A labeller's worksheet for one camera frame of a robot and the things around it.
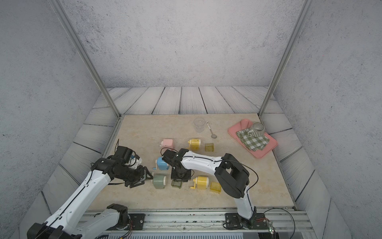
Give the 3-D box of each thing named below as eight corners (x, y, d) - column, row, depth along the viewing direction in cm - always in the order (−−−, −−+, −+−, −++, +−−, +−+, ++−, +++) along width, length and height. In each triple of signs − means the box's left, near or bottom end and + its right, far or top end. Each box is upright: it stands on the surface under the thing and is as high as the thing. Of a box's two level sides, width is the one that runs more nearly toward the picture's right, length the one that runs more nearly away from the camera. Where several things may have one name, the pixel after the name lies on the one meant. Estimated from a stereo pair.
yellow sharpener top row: (188, 150, 102) (187, 143, 96) (188, 145, 104) (187, 139, 98) (201, 150, 102) (201, 143, 96) (200, 145, 104) (201, 139, 98)
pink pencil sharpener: (161, 151, 102) (159, 144, 96) (162, 146, 105) (160, 139, 99) (173, 151, 102) (171, 144, 96) (173, 145, 105) (172, 139, 99)
